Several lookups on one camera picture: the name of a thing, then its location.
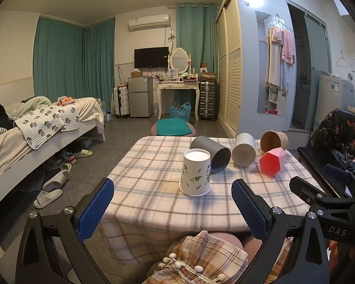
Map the white vanity table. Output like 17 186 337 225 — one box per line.
157 80 201 122

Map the oval vanity mirror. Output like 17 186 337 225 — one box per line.
169 47 193 76

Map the black television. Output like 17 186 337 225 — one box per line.
134 47 169 69

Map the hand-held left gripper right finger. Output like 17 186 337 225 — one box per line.
231 179 333 284

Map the teal seat cushion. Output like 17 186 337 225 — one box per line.
156 119 194 137

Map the white suitcase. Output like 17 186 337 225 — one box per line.
114 86 129 119

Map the wire clothes hanger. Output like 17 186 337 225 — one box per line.
335 50 355 69

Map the floral quilted mat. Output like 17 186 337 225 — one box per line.
13 105 80 150

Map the person's right hand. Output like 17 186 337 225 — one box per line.
328 239 345 274

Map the plaid tablecloth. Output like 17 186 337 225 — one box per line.
99 136 326 258

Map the white air conditioner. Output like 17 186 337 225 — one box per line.
128 14 170 31

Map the dark grey suitcase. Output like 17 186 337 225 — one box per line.
198 81 218 122

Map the dark floral cloth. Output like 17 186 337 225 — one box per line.
309 108 355 170

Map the light grey cup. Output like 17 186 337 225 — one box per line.
231 133 257 167

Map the red hexagonal cup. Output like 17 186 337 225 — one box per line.
258 147 286 178

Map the white floral paper cup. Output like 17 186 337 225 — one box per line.
178 149 211 197

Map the narrow teal curtain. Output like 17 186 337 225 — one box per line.
176 3 219 116

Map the white hanging towel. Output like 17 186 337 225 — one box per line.
266 26 284 90

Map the white slipper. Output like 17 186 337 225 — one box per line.
42 170 70 192
33 188 63 209

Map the orange patterned cloth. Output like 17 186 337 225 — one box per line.
56 96 76 107

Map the grey mini fridge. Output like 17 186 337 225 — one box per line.
128 76 155 118

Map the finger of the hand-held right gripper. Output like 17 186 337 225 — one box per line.
323 164 355 185
289 176 329 205

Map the cream louvred wardrobe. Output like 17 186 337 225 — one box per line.
215 0 291 138

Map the grey washing machine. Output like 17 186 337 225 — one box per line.
313 75 355 131

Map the pink hanging towel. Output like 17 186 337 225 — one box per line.
280 29 296 65

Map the white bed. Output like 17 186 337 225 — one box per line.
0 96 106 215

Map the cardboard box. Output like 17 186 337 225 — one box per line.
200 63 217 82

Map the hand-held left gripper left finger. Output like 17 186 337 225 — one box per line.
15 178 115 284

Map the large water jug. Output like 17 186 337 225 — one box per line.
99 100 112 122

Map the dark grey cup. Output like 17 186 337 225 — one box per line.
190 135 232 174

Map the black chair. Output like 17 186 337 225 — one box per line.
297 146 348 197

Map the brown wooden cup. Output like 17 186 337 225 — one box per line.
260 130 289 154

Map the pale green blanket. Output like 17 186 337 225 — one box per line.
5 96 53 119

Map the pink cloth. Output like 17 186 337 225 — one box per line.
209 231 265 261

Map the wide teal curtain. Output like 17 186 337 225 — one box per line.
32 16 116 105

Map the blue laundry basket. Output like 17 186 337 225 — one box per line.
169 102 192 122

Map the glass bathroom door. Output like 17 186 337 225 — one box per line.
286 0 328 131

